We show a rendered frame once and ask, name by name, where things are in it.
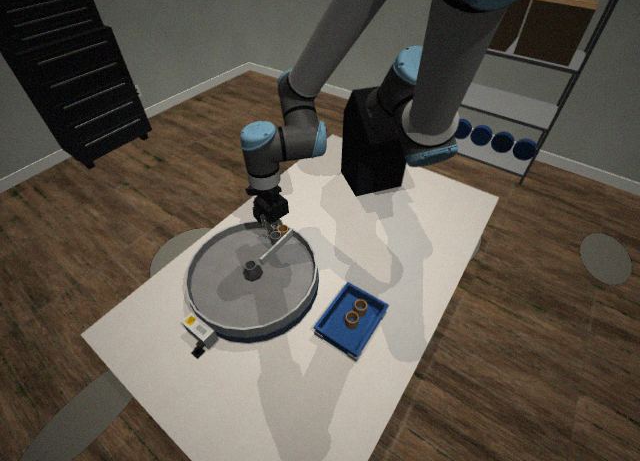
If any blue open crate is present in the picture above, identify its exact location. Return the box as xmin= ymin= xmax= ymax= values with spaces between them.
xmin=313 ymin=283 xmax=387 ymax=361

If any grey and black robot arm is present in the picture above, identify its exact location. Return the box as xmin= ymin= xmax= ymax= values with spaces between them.
xmin=240 ymin=0 xmax=518 ymax=196

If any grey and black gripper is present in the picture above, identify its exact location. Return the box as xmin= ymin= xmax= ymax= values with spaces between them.
xmin=253 ymin=185 xmax=289 ymax=233

